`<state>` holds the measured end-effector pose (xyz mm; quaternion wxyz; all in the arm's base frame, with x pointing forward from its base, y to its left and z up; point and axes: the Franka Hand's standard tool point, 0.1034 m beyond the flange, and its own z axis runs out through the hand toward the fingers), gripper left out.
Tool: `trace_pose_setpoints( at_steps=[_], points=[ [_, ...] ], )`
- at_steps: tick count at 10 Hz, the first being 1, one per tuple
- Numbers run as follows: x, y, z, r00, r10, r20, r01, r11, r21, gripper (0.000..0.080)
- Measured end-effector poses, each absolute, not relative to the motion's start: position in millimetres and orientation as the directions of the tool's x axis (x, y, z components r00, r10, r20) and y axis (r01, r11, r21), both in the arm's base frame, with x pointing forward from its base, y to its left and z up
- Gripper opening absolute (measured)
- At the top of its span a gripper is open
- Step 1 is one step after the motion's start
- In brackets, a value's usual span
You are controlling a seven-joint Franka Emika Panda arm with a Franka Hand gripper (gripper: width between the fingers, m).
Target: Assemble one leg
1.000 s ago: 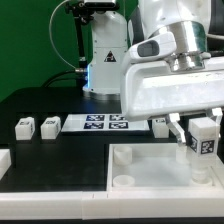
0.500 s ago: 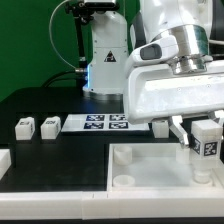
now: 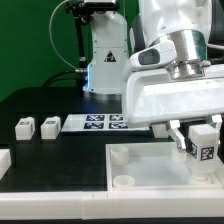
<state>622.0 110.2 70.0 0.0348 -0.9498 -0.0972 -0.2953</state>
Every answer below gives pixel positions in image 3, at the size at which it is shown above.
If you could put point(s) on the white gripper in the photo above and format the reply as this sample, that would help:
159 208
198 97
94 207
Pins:
152 97

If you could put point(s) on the white square table top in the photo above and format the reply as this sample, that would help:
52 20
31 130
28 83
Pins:
154 166

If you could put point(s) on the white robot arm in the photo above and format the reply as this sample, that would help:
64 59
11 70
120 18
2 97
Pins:
181 21

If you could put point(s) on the marker sheet with tags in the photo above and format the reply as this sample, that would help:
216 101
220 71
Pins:
95 123

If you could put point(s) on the white left fence piece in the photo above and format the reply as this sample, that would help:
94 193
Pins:
5 161

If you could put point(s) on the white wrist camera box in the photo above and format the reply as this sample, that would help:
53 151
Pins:
153 57

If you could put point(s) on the white front fence wall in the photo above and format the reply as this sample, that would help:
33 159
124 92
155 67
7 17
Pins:
111 205

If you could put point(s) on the black camera on stand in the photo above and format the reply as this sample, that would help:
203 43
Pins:
83 10

